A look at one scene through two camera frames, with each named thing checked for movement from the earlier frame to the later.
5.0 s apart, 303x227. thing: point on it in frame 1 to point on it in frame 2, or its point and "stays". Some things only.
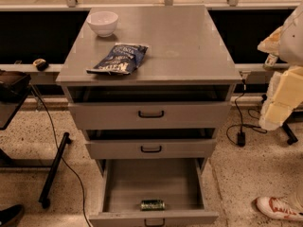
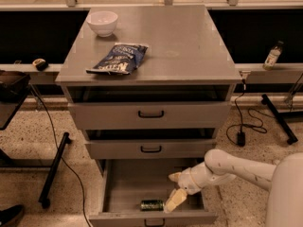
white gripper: (293, 42) to (187, 181)
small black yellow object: (41, 64) stays
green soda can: (152, 205) stays
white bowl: (103, 23) stays
